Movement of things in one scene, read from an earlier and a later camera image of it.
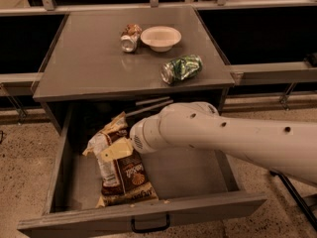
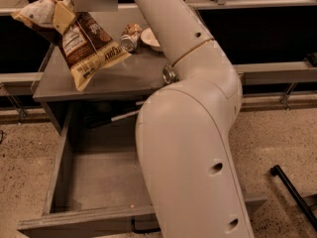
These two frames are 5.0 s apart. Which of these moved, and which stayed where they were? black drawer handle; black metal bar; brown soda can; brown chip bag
Moved: brown chip bag
Stayed: brown soda can; black metal bar; black drawer handle
